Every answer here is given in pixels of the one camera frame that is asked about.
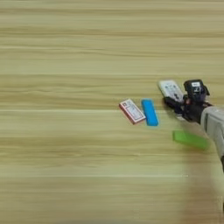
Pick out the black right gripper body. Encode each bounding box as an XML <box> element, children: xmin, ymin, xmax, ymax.
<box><xmin>179</xmin><ymin>97</ymin><xmax>214</xmax><ymax>124</ymax></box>

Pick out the blue rectangular block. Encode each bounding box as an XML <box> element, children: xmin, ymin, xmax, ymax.
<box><xmin>141</xmin><ymin>99</ymin><xmax>160</xmax><ymax>127</ymax></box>

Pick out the red and white card box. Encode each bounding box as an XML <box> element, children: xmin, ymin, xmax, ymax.
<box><xmin>118</xmin><ymin>98</ymin><xmax>146</xmax><ymax>125</ymax></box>

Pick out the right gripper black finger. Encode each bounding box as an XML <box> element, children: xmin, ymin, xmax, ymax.
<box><xmin>163</xmin><ymin>96</ymin><xmax>186</xmax><ymax>116</ymax></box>

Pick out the white remote control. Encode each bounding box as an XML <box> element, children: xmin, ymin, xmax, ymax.
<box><xmin>157</xmin><ymin>79</ymin><xmax>186</xmax><ymax>103</ymax></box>

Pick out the green rectangular block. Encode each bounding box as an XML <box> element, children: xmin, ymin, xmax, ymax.
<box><xmin>171</xmin><ymin>129</ymin><xmax>210</xmax><ymax>151</ymax></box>

